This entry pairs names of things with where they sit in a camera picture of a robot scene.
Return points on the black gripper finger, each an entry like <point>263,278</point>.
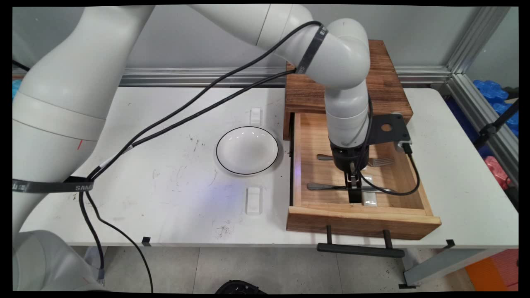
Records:
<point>347,178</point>
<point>355,195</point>

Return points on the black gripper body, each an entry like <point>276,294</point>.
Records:
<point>343,157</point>

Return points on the silver table knife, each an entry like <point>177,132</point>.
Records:
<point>327,187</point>

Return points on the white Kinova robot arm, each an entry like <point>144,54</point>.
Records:
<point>62,82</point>

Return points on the light wooden drawer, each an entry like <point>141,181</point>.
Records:
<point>364,221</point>

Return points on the silver fork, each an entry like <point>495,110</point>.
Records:
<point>383,160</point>

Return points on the dark wooden drawer cabinet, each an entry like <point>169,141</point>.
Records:
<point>389,91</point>

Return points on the white plate with black rim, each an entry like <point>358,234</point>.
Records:
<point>247,150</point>

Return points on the black table clip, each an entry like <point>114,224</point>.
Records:
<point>146,241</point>
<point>450,244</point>

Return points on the grey table leg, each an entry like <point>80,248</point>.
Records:
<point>447,263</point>
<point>93,256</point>

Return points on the red bag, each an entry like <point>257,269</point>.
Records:
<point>497,169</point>

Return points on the black round object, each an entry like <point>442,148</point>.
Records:
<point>240,287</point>

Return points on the orange box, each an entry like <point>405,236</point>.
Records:
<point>495,271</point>

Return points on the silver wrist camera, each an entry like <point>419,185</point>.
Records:
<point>403,146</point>

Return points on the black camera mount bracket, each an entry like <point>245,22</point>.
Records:
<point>397,124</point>

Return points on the aluminium frame rail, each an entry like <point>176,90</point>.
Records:
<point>480,111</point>
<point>165,74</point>

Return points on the aluminium frame post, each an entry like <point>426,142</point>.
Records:
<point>476,37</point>

